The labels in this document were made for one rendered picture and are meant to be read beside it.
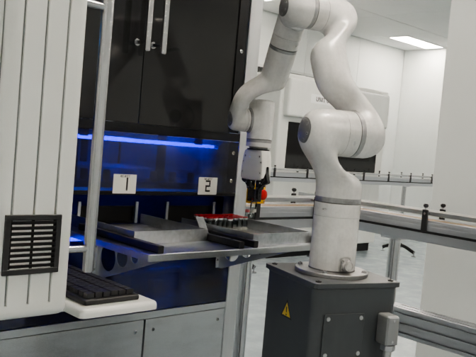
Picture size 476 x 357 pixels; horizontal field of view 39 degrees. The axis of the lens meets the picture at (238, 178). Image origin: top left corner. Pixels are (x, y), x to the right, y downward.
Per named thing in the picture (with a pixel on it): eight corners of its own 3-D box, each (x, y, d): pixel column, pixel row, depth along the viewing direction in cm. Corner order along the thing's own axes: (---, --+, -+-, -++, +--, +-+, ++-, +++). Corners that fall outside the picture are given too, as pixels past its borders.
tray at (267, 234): (180, 228, 220) (181, 217, 220) (238, 227, 238) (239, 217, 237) (252, 246, 195) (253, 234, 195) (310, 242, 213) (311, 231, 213)
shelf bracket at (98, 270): (91, 278, 202) (94, 236, 201) (99, 277, 204) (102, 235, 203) (157, 304, 177) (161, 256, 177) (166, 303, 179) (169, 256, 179)
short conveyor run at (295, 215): (227, 231, 251) (230, 190, 250) (200, 225, 262) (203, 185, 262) (339, 227, 298) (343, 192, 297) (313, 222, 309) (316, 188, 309)
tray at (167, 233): (71, 225, 205) (71, 214, 204) (140, 224, 222) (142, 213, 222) (133, 244, 180) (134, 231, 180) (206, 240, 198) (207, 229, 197)
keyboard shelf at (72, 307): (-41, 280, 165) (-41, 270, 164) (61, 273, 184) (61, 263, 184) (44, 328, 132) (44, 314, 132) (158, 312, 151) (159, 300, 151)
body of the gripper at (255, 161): (239, 144, 222) (236, 178, 223) (261, 146, 215) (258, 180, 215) (256, 146, 227) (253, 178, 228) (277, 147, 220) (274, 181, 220)
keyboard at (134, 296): (3, 269, 170) (3, 259, 169) (53, 265, 179) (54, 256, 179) (84, 306, 141) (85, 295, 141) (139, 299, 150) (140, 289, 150)
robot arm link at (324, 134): (370, 205, 171) (379, 112, 170) (307, 202, 163) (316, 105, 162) (344, 200, 182) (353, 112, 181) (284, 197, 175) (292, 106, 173)
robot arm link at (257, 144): (240, 138, 221) (239, 146, 221) (258, 139, 215) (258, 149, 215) (258, 139, 227) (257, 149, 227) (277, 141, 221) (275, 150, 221)
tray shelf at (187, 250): (55, 231, 201) (56, 226, 201) (227, 227, 249) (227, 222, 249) (148, 262, 166) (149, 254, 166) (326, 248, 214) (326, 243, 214)
